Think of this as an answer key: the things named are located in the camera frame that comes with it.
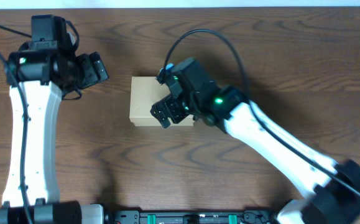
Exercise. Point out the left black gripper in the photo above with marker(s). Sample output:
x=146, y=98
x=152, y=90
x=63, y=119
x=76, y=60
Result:
x=99, y=66

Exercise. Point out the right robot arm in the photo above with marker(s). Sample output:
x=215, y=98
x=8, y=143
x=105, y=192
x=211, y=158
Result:
x=330, y=191

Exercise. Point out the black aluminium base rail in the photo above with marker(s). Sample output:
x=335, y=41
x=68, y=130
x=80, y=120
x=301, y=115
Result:
x=190, y=217

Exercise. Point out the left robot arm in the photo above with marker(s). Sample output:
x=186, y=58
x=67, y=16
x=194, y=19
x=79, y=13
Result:
x=41, y=74

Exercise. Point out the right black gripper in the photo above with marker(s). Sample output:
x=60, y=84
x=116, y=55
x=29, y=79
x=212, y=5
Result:
x=158, y=110

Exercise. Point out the brown cardboard box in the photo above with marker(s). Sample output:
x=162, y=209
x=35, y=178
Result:
x=145, y=91

